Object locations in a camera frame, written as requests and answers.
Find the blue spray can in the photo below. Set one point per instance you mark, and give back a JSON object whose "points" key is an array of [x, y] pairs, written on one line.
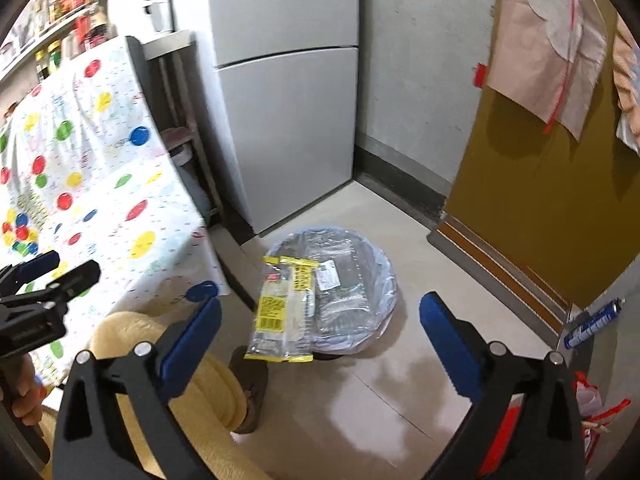
{"points": [[590, 327]]}

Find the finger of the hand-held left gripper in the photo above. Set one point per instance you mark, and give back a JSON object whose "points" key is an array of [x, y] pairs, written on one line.
{"points": [[35, 267], [75, 280]]}

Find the clear plastic packet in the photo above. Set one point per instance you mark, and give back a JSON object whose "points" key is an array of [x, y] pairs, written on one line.
{"points": [[345, 305]]}

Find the dark red round pot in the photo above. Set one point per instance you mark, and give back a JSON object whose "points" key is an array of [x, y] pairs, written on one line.
{"points": [[175, 139]]}

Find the pink hanging cloth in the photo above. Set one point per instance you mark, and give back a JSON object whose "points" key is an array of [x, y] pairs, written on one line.
{"points": [[530, 60]]}

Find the brown slipper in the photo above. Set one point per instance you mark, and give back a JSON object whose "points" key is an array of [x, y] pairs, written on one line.
{"points": [[250, 390]]}

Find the wooden stand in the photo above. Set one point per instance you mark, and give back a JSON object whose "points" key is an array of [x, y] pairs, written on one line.
{"points": [[170, 42]]}

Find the red tag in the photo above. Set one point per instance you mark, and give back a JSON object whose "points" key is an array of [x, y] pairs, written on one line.
{"points": [[480, 75]]}

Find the person's leg in yellow trousers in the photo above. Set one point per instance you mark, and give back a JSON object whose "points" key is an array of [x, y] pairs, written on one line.
{"points": [[220, 385]]}

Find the white dotted tablecloth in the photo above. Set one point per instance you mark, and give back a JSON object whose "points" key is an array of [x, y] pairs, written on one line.
{"points": [[100, 185]]}

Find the dark table frame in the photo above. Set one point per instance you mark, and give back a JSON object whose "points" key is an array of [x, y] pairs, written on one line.
{"points": [[137, 60]]}

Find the grey trash bin with liner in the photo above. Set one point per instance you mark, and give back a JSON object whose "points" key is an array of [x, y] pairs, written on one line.
{"points": [[380, 280]]}

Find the grey refrigerator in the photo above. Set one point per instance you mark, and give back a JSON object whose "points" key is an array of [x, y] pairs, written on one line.
{"points": [[290, 135]]}

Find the shelf with bottles and jars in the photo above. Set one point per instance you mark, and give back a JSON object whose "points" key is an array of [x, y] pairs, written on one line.
{"points": [[75, 0]]}

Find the yellow labelled plastic packet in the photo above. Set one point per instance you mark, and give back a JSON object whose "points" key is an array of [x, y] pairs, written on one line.
{"points": [[275, 310]]}

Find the olive brown door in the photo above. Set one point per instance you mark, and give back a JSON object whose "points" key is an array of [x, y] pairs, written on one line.
{"points": [[510, 185]]}

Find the white kitchen appliance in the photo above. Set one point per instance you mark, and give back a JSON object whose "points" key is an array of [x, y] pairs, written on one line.
{"points": [[135, 10]]}

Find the ruffled patterned hanging cloth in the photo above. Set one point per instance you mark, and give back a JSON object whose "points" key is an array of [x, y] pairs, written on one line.
{"points": [[630, 75]]}

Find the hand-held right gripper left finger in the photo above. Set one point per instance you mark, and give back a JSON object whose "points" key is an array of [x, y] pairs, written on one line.
{"points": [[195, 345]]}

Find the person's left hand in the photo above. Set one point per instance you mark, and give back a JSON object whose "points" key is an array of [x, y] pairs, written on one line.
{"points": [[25, 390]]}

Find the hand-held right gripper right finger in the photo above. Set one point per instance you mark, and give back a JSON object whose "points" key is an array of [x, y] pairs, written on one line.
{"points": [[450, 350]]}

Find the red ribbon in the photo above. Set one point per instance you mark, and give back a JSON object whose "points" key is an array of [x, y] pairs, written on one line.
{"points": [[560, 100]]}

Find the red plastic bag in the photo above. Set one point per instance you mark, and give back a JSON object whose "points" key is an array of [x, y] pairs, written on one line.
{"points": [[587, 395]]}

